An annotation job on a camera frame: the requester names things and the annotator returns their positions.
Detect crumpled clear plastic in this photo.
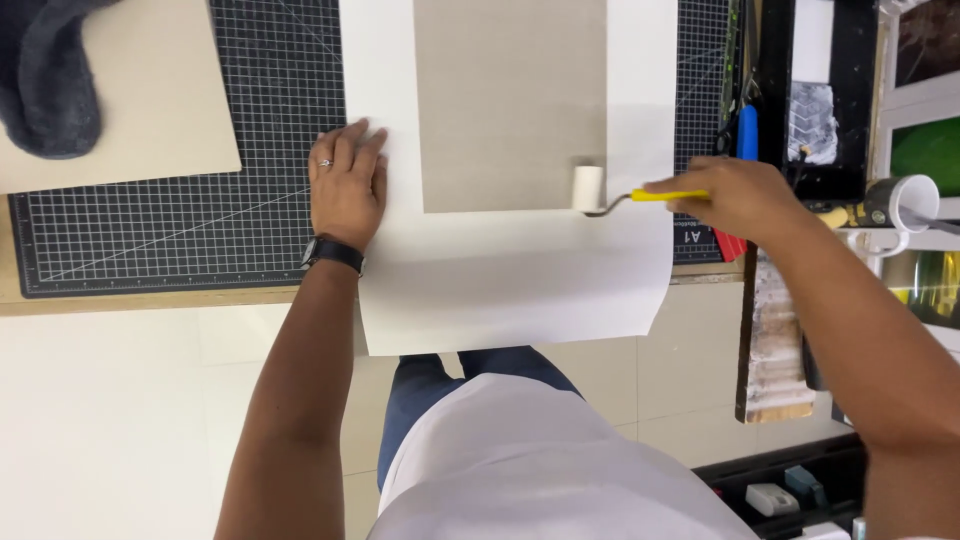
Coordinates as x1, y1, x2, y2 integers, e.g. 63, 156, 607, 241
785, 81, 840, 167

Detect person's white shirt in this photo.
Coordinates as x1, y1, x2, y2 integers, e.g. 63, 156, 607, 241
366, 372, 760, 540

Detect dark grey cloth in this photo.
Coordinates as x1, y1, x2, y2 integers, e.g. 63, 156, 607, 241
0, 0, 123, 161

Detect black wristwatch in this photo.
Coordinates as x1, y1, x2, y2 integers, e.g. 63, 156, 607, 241
300, 235, 367, 278

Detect green ruler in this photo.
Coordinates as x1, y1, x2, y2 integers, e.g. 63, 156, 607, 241
721, 0, 744, 125

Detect person's left hand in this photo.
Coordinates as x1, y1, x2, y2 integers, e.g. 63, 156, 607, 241
307, 117, 390, 253

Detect person's blue jeans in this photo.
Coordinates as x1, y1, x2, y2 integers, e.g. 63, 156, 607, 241
376, 345, 585, 492

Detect black gridded cutting mat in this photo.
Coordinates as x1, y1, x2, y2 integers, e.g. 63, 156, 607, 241
9, 0, 745, 300

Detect black tray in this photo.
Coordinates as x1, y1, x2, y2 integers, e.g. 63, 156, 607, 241
759, 0, 880, 204

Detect blue handled tool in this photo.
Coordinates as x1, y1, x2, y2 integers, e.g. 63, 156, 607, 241
737, 104, 761, 162

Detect white framed pictures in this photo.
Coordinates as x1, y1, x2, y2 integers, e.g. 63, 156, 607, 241
873, 0, 960, 354

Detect teal small device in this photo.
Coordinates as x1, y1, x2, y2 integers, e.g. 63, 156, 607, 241
783, 465, 829, 512

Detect white mug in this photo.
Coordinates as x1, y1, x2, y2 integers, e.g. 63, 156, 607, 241
840, 174, 942, 260

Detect grey board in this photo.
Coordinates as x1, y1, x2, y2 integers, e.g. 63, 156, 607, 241
413, 0, 609, 215

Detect large white paper sheet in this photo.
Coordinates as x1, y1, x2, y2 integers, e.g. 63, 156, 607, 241
339, 0, 680, 358

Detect yellow handled white roller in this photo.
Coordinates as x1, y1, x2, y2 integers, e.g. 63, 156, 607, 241
571, 165, 711, 219

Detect yellow and black tool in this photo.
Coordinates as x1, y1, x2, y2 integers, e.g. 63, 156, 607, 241
816, 198, 895, 231

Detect beige cardboard sheet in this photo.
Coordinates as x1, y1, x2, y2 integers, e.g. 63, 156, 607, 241
0, 0, 243, 197

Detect person's right hand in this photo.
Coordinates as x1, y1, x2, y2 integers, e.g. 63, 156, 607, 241
643, 156, 808, 244

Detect red plastic tool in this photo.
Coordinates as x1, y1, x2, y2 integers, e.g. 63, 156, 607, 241
711, 227, 749, 264

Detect black storage box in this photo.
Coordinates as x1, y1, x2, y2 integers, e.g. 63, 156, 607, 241
693, 432, 871, 540

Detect paint stained wooden board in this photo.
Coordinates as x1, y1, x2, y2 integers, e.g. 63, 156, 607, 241
734, 251, 816, 426

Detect white small device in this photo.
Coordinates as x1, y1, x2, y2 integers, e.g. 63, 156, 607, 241
744, 483, 801, 519

